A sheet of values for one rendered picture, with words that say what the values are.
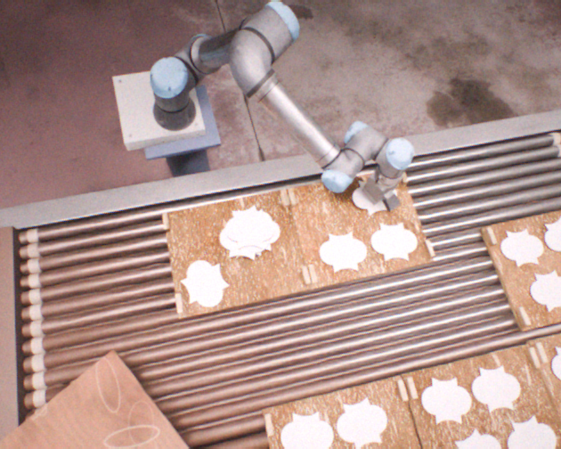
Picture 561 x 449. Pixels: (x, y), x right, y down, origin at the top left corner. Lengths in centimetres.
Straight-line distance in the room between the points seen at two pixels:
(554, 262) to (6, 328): 171
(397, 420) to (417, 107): 206
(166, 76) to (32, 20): 211
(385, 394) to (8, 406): 105
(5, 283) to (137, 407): 57
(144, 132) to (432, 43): 223
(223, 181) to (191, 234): 22
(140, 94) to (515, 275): 143
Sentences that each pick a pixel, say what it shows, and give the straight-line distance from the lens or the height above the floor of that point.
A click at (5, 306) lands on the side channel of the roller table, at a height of 95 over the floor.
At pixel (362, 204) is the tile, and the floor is 96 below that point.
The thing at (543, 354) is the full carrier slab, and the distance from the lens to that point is 160.
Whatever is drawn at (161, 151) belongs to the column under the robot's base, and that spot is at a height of 87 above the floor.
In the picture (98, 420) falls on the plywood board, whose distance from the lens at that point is 134.
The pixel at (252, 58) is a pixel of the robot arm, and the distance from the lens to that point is 118.
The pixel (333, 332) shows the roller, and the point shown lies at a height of 92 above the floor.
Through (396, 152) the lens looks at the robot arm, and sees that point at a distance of 127.
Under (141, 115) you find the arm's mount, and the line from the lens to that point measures 173.
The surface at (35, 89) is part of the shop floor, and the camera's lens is 319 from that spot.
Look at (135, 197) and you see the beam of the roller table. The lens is 158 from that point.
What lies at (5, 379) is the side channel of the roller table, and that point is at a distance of 153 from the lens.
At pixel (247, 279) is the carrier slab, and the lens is 142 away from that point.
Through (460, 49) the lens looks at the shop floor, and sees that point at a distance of 342.
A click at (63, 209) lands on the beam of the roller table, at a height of 92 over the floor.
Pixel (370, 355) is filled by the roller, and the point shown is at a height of 92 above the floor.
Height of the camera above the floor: 231
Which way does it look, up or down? 69 degrees down
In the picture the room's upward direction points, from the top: 9 degrees clockwise
